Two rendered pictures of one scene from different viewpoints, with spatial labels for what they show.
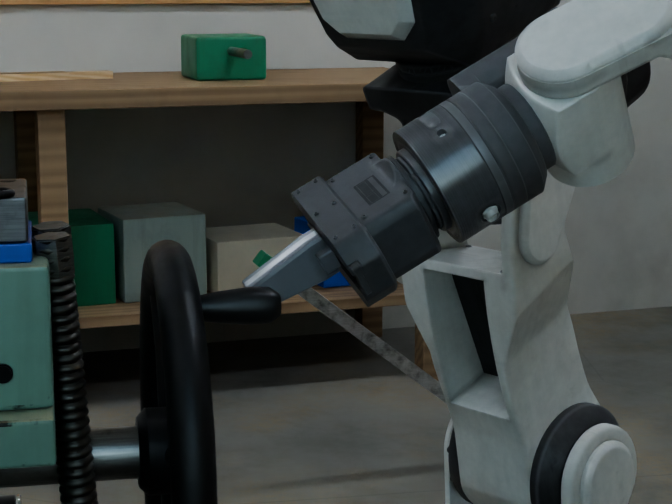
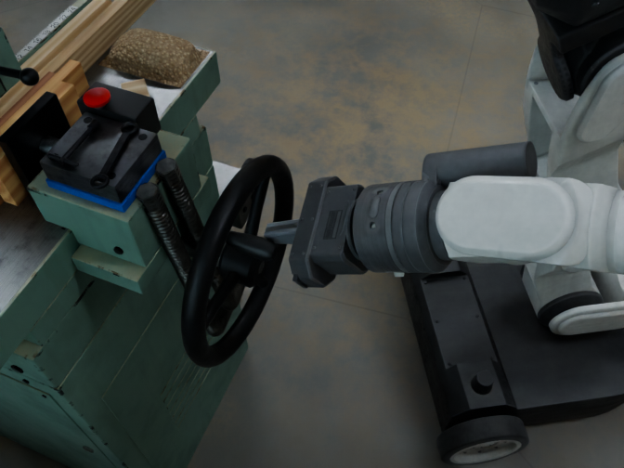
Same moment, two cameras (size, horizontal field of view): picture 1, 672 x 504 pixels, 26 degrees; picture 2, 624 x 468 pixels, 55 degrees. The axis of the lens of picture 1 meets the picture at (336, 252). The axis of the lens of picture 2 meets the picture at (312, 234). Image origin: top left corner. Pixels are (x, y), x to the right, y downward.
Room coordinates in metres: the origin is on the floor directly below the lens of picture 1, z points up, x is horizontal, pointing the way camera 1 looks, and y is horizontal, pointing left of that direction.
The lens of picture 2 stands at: (0.64, -0.21, 1.47)
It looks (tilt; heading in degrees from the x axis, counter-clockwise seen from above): 53 degrees down; 34
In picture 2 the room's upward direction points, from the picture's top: straight up
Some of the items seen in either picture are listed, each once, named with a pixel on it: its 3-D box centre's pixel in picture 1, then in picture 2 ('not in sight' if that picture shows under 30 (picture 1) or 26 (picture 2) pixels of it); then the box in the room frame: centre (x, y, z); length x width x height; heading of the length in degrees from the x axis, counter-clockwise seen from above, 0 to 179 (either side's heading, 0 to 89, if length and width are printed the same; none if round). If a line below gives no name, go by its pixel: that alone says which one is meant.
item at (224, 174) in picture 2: not in sight; (222, 192); (1.18, 0.36, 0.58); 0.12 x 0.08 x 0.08; 102
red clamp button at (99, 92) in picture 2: not in sight; (97, 97); (0.94, 0.28, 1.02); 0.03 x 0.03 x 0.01
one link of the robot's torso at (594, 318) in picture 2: not in sight; (579, 286); (1.59, -0.32, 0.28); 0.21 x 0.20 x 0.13; 132
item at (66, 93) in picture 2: not in sight; (39, 142); (0.90, 0.37, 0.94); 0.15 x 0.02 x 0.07; 12
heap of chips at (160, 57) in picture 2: not in sight; (151, 47); (1.13, 0.40, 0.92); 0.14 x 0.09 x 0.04; 102
